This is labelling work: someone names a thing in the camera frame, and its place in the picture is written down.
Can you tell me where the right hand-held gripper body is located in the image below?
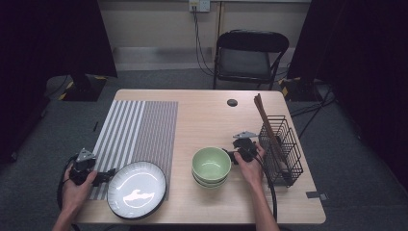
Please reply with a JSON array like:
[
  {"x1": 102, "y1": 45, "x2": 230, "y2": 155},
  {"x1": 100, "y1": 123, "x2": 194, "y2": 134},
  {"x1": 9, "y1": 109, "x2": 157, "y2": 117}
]
[{"x1": 232, "y1": 130, "x2": 259, "y2": 163}]

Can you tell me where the white plate with black rim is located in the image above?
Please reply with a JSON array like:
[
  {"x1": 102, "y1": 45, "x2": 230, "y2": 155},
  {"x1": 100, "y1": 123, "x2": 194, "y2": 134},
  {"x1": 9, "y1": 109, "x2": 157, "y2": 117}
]
[{"x1": 106, "y1": 161, "x2": 167, "y2": 221}]

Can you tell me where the black floor cable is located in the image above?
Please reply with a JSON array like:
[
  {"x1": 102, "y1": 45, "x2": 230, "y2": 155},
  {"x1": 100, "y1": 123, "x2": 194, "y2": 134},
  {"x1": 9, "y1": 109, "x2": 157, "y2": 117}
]
[
  {"x1": 297, "y1": 86, "x2": 335, "y2": 139},
  {"x1": 290, "y1": 95, "x2": 336, "y2": 118}
]

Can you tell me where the black wall cable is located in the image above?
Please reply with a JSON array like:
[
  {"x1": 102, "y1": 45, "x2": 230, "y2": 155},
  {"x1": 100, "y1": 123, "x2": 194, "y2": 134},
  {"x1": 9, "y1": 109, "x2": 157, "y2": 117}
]
[
  {"x1": 191, "y1": 9, "x2": 216, "y2": 77},
  {"x1": 192, "y1": 9, "x2": 216, "y2": 77}
]

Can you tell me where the person's left hand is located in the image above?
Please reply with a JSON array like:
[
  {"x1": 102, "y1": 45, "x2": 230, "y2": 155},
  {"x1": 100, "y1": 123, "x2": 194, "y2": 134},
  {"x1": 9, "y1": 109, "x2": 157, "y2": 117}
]
[{"x1": 62, "y1": 167, "x2": 98, "y2": 212}]

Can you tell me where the black folding chair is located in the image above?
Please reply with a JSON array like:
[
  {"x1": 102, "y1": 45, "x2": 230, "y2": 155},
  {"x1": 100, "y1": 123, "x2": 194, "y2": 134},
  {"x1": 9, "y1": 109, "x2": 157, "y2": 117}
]
[{"x1": 212, "y1": 29, "x2": 291, "y2": 91}]

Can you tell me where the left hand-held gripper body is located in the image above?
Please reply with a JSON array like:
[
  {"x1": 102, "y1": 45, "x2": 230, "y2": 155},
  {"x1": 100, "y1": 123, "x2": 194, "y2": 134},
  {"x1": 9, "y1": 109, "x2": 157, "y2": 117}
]
[{"x1": 68, "y1": 147, "x2": 97, "y2": 187}]

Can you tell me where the black wire cutlery basket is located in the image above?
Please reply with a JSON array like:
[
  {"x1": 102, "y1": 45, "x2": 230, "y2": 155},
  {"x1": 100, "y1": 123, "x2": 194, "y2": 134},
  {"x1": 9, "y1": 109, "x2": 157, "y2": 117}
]
[{"x1": 258, "y1": 115, "x2": 304, "y2": 188}]

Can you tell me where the white wall socket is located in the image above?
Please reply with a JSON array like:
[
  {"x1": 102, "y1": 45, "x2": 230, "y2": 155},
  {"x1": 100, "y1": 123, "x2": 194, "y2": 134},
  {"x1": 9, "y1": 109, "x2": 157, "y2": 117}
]
[{"x1": 188, "y1": 0, "x2": 211, "y2": 13}]

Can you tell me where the grey striped placemat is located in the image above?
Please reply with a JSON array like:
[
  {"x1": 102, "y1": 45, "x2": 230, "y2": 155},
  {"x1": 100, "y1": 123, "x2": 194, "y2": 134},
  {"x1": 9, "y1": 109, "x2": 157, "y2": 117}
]
[{"x1": 89, "y1": 100, "x2": 179, "y2": 201}]

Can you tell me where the dark curtain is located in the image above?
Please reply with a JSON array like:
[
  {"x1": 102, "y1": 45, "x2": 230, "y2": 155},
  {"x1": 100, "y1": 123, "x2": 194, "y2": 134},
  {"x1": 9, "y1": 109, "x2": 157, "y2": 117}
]
[
  {"x1": 0, "y1": 0, "x2": 118, "y2": 162},
  {"x1": 287, "y1": 0, "x2": 408, "y2": 191}
]

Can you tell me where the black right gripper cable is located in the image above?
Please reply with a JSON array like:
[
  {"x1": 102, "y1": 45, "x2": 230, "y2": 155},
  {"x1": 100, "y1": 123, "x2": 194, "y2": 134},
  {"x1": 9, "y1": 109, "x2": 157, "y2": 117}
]
[{"x1": 254, "y1": 153, "x2": 279, "y2": 222}]

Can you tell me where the person's right hand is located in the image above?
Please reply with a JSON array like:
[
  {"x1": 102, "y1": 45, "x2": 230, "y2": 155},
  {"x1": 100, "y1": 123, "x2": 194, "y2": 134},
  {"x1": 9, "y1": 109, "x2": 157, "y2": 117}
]
[{"x1": 233, "y1": 143, "x2": 266, "y2": 191}]

